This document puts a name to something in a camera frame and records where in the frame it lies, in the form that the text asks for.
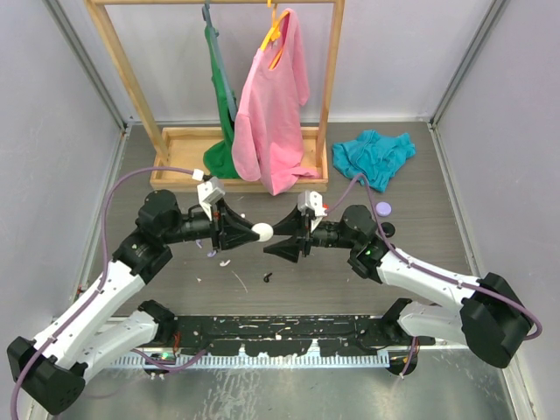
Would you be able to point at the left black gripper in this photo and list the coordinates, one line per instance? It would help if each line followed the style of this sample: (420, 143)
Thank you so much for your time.
(234, 230)

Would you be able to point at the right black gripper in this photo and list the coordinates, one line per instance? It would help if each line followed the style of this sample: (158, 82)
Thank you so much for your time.
(298, 226)

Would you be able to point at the white earbud charging case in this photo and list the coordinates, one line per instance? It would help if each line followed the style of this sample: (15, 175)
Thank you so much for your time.
(264, 231)

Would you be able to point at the black earbud charging case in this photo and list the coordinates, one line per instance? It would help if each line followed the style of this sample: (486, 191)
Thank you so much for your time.
(388, 230)

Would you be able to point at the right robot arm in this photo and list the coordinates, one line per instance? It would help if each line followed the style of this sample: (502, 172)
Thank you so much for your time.
(483, 314)

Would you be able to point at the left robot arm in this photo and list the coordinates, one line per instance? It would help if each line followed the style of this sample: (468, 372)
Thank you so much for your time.
(55, 366)

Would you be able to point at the green shirt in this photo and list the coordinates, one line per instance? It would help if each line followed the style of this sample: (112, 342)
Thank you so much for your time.
(218, 158)

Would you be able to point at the pink shirt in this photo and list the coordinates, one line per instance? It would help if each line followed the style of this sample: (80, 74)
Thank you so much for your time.
(268, 143)

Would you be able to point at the wooden clothes rack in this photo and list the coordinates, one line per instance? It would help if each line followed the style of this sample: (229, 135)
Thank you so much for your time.
(184, 146)

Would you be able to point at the teal crumpled shirt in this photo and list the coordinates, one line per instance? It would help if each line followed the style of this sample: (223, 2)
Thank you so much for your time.
(373, 155)

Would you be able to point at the yellow orange hanger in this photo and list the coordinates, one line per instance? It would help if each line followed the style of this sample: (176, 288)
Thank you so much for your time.
(275, 37)

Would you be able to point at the grey blue hanger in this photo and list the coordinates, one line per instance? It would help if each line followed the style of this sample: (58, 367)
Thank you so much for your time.
(231, 101)

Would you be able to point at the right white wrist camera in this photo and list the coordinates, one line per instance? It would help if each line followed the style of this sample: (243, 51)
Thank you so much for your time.
(311, 200)

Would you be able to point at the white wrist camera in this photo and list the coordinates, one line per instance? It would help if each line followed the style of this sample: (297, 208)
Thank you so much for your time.
(210, 193)
(311, 200)

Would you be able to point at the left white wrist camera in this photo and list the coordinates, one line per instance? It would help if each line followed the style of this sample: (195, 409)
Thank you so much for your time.
(210, 193)

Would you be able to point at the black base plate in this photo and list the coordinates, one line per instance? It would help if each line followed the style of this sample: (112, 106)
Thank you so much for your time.
(343, 335)

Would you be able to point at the grey slotted cable duct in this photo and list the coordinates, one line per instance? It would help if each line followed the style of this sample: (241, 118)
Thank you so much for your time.
(312, 359)

